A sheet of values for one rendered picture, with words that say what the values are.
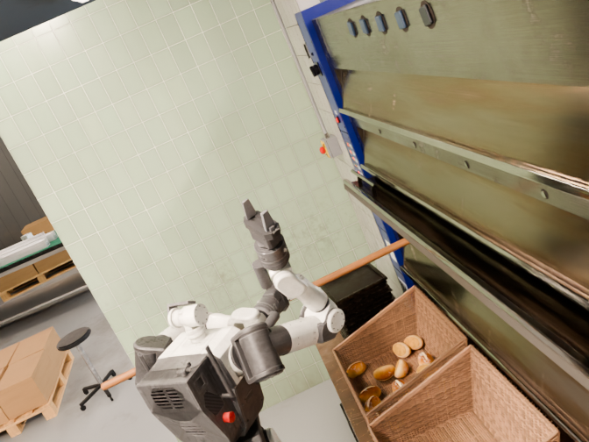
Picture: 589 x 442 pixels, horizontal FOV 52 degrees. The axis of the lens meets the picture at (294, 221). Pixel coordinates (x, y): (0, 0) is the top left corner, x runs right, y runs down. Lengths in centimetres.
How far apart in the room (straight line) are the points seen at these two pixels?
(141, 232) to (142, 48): 101
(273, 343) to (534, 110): 95
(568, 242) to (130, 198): 264
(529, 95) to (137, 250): 273
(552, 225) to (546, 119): 27
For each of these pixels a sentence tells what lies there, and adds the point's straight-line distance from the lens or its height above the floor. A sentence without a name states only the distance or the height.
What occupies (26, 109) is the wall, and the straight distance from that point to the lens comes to 353.
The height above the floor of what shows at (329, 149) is 146.
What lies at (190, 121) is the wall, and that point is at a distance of 344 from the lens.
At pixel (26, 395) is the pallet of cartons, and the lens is 558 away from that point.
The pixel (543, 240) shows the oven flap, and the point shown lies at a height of 153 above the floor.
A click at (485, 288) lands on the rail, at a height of 144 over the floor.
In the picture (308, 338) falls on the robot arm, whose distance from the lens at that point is 186.
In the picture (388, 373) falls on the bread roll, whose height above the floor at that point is 63.
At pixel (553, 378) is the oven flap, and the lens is 184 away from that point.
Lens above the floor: 217
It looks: 18 degrees down
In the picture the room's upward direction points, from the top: 24 degrees counter-clockwise
